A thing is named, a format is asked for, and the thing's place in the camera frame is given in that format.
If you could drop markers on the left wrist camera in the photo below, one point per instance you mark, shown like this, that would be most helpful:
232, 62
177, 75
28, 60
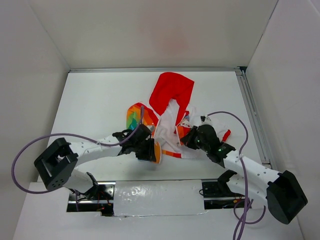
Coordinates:
150, 128

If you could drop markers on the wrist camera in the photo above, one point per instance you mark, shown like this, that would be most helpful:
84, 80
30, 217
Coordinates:
150, 128
205, 120

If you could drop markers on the white taped cover board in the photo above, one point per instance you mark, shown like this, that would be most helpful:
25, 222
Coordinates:
158, 198

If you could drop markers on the rainbow red white jacket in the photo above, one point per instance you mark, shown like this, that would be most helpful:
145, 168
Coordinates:
169, 115

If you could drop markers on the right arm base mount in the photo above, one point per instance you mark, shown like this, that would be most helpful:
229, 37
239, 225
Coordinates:
217, 195

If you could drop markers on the aluminium frame rail back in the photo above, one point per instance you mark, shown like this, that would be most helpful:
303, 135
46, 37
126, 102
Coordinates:
155, 69

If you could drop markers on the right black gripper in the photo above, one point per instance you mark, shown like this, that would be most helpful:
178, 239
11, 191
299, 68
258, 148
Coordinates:
188, 140

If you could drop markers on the aluminium frame rail right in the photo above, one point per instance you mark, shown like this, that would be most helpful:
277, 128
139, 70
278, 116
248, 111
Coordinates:
260, 137

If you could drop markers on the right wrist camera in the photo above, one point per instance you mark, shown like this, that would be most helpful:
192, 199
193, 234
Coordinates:
205, 120

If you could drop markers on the aluminium frame rail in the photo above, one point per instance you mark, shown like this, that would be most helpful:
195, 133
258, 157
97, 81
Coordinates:
155, 69
260, 137

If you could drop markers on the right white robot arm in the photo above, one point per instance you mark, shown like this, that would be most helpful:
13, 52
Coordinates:
280, 192

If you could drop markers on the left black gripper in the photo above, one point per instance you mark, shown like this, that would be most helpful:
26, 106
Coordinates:
149, 155

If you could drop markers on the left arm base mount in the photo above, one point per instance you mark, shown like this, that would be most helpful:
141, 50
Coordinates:
100, 200

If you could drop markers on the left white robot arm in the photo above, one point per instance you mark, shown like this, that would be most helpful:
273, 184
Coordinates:
58, 164

